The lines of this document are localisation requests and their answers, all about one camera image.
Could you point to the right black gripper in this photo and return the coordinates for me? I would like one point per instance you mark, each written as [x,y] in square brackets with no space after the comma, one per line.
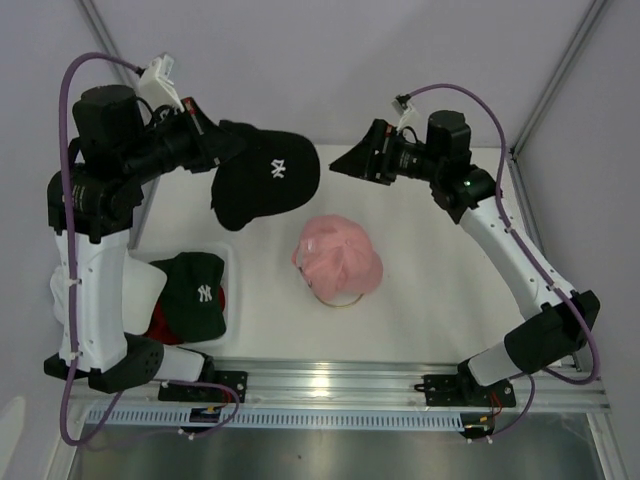
[384,138]

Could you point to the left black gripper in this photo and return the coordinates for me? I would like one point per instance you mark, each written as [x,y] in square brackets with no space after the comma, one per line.
[213,145]

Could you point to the black baseball cap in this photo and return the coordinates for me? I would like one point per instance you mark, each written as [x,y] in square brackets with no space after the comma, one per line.
[277,172]

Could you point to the pink baseball cap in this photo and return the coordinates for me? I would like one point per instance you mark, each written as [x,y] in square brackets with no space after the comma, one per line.
[335,255]

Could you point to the white baseball cap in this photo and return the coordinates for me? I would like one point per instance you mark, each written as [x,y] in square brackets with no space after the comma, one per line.
[141,288]

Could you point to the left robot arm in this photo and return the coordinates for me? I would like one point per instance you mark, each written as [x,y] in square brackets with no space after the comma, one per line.
[91,201]

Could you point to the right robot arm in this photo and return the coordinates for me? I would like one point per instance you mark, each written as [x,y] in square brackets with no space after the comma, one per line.
[557,319]

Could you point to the white plastic basket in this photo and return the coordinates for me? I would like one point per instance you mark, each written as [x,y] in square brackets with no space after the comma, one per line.
[229,283]

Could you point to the dark green baseball cap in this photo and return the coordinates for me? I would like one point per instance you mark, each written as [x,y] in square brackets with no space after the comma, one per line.
[188,271]

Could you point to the red baseball cap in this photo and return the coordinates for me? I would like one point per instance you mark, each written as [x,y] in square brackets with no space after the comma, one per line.
[189,317]

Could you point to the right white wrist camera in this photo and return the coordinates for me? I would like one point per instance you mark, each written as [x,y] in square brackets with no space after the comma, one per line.
[408,115]

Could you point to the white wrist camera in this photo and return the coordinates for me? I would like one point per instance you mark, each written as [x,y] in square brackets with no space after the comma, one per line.
[156,87]
[408,115]

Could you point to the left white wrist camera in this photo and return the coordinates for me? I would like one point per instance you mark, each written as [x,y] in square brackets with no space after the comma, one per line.
[156,87]

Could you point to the left aluminium frame post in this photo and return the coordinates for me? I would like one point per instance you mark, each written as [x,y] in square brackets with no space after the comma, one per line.
[104,39]

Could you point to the aluminium frame post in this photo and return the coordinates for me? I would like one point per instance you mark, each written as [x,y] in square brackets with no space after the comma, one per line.
[571,53]
[104,39]

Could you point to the aluminium mounting rail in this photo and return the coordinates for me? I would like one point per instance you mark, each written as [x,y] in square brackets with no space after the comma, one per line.
[337,385]

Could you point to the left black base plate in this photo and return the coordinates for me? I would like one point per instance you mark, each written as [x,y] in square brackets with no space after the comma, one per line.
[233,380]

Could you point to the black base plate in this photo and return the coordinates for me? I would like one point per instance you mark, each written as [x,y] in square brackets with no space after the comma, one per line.
[233,380]
[453,390]

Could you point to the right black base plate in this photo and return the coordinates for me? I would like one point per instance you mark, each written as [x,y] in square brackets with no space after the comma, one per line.
[453,390]

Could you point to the right aluminium frame post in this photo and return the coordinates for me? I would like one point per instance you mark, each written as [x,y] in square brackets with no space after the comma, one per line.
[571,53]

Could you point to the white slotted cable duct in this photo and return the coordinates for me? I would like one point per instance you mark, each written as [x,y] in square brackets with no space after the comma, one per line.
[201,417]

